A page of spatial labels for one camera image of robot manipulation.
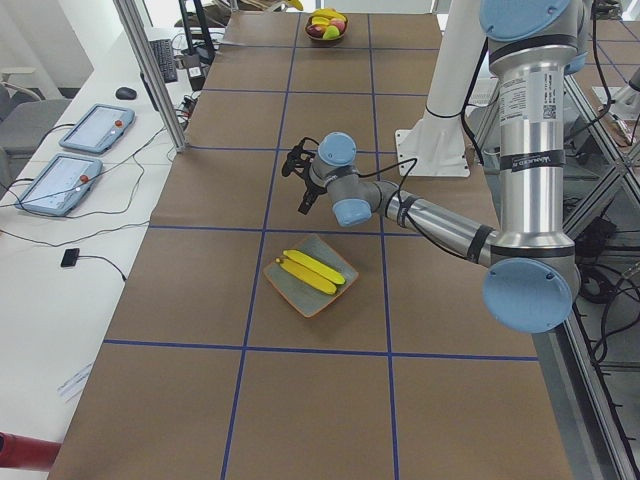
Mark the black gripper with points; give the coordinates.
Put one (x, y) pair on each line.
(313, 188)

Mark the yellow banana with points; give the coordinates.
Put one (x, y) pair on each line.
(318, 21)
(316, 266)
(307, 276)
(329, 14)

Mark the yellow banana top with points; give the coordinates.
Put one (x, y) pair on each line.
(307, 276)

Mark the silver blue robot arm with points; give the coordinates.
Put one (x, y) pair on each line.
(530, 46)

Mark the woven brown fruit basket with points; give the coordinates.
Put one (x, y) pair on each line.
(342, 25)

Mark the dark red apple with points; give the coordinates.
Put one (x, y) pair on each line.
(315, 31)

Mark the green apple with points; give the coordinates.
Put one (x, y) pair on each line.
(331, 32)

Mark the yellow banana front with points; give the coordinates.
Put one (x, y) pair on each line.
(318, 21)

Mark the black keyboard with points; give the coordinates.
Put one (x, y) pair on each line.
(162, 51)

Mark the black computer mouse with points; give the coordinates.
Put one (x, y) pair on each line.
(126, 93)

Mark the blue teach pendant far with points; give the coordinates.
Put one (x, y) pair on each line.
(99, 129)

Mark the blue teach pendant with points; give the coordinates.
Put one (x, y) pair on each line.
(99, 129)
(60, 186)

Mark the blue teach pendant near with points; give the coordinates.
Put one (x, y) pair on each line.
(60, 186)

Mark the small black device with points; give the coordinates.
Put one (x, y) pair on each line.
(70, 258)

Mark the red cylinder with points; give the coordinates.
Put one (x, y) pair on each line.
(27, 453)

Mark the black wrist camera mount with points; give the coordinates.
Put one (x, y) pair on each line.
(299, 159)

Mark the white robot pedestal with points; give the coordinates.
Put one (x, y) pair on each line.
(435, 145)

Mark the aluminium frame post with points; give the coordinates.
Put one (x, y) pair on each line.
(135, 31)

